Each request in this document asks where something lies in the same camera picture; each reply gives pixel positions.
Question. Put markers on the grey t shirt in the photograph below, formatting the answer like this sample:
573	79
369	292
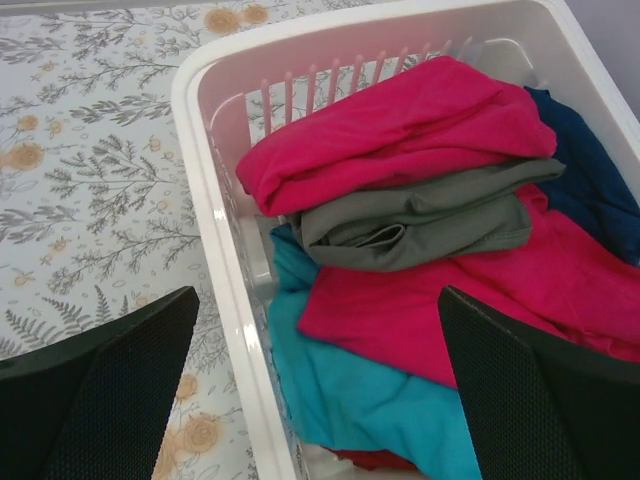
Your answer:
396	228

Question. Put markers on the pink t shirt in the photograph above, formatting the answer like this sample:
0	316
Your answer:
440	117

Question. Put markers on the navy blue t shirt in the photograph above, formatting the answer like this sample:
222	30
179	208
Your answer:
591	191

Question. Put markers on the dark red t shirt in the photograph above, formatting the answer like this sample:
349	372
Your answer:
373	460

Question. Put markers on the floral patterned table mat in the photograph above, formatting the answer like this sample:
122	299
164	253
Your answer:
96	215

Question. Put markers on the teal t shirt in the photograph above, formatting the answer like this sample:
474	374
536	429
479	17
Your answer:
344	402

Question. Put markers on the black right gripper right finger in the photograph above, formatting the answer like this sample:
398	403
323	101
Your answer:
538	406

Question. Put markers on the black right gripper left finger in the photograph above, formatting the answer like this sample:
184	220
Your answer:
96	405

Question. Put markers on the white plastic laundry basket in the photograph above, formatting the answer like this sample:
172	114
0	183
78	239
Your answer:
231	91

